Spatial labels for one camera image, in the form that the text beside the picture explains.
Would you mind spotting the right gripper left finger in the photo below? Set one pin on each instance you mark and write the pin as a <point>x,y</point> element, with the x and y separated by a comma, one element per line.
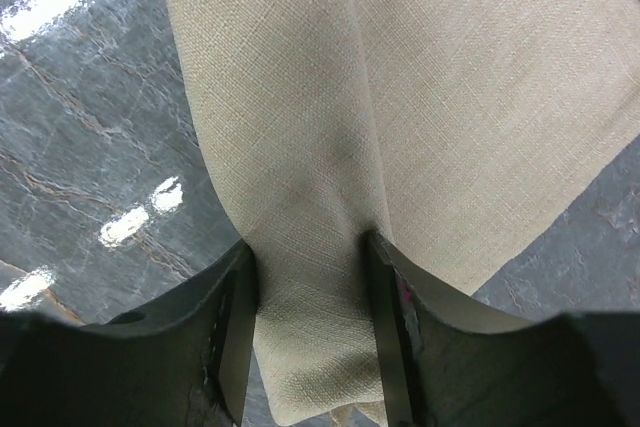
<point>181,359</point>

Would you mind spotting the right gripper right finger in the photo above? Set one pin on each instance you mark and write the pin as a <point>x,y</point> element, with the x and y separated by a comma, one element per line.
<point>447,359</point>

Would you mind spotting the beige cloth napkin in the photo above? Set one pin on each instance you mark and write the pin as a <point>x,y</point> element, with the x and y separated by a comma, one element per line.
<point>460,129</point>

